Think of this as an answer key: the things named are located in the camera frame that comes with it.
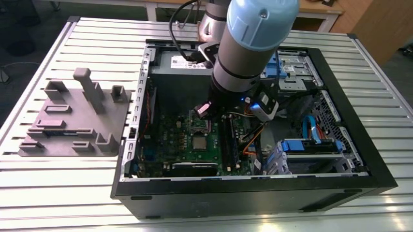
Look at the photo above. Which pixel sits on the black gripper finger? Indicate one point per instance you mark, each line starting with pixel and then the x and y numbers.
pixel 204 110

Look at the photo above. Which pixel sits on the silver CPU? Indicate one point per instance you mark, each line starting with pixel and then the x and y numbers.
pixel 200 143

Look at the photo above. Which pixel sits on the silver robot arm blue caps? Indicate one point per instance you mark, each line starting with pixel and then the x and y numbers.
pixel 252 48

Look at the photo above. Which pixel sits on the CPU socket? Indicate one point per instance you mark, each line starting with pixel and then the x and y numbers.
pixel 201 151

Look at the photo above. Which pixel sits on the green motherboard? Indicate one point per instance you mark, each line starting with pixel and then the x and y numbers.
pixel 172 125

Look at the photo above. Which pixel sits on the grey power supply unit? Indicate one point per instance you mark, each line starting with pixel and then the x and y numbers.
pixel 174 91

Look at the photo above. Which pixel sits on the black RAM slot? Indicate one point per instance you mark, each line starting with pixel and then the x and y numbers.
pixel 228 142
pixel 224 142
pixel 233 142

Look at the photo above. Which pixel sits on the white power connector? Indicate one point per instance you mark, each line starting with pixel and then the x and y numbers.
pixel 244 139

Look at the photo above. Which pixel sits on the blue drive carrier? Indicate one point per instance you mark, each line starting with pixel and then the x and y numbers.
pixel 281 72

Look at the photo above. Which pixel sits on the grey metal drive cage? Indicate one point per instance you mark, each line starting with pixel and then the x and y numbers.
pixel 297 87

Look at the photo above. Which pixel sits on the black graphics card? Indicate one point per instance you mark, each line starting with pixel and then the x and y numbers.
pixel 193 169

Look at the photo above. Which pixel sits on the blue board connector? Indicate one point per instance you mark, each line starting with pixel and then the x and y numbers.
pixel 149 154

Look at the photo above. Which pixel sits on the hard disk in blue carrier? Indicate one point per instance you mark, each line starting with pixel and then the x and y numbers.
pixel 295 146

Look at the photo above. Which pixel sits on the grey metal disk bay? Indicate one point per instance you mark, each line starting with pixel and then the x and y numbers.
pixel 323 156

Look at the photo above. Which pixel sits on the black PC case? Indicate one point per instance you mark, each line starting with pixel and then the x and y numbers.
pixel 226 200

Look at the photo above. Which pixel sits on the grey parts rack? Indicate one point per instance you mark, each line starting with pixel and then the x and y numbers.
pixel 81 116

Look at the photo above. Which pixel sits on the RAM stick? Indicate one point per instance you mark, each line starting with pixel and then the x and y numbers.
pixel 65 133

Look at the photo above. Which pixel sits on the black table corner cap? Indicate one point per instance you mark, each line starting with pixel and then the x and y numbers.
pixel 352 36
pixel 73 19

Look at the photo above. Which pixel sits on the wooden desk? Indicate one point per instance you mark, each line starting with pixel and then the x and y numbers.
pixel 325 10

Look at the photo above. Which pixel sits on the wooden cabinet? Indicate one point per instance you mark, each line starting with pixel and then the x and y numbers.
pixel 382 24

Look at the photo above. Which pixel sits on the black office chair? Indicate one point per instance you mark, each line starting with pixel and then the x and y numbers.
pixel 19 36

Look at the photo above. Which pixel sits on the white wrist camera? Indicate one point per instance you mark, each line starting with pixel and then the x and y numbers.
pixel 267 106

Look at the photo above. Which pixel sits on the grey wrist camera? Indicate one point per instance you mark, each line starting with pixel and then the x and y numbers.
pixel 208 52

